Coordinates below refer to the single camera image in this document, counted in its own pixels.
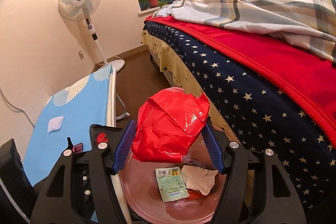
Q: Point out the white foam pad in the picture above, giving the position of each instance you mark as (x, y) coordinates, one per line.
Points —
(55, 124)

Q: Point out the white tissue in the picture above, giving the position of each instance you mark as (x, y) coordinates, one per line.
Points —
(197, 178)

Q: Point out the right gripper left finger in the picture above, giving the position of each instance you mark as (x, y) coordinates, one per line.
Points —
(99, 192)

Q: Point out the pink plastic trash bin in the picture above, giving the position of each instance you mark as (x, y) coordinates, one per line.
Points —
(140, 187)

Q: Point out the purple foam fruit net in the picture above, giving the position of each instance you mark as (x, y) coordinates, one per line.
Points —
(187, 159)

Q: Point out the low wall outlet plug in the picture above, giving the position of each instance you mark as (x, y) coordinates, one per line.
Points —
(82, 53)

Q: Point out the red plastic bag knotted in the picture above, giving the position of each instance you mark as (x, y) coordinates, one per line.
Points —
(195, 194)

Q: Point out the yellow star bed skirt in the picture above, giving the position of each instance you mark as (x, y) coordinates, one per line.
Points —
(178, 75)

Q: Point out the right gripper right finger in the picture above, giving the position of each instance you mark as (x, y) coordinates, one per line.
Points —
(257, 188)

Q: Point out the black pink printed wrapper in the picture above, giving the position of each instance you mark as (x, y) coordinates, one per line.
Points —
(78, 148)

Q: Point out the white standing fan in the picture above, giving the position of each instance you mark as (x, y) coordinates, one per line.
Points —
(78, 10)

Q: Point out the plaid light blue duvet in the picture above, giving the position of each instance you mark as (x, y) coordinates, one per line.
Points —
(308, 24)

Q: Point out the black crab snack packet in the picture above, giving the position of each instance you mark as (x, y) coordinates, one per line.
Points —
(105, 134)

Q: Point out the navy star bed sheet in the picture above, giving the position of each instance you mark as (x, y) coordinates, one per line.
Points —
(259, 114)

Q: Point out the red plastic bag front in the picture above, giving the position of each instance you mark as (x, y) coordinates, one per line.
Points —
(168, 124)

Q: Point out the green white snack wrapper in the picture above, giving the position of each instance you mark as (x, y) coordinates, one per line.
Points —
(170, 183)

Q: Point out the red blanket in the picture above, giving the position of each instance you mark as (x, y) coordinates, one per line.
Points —
(308, 80)

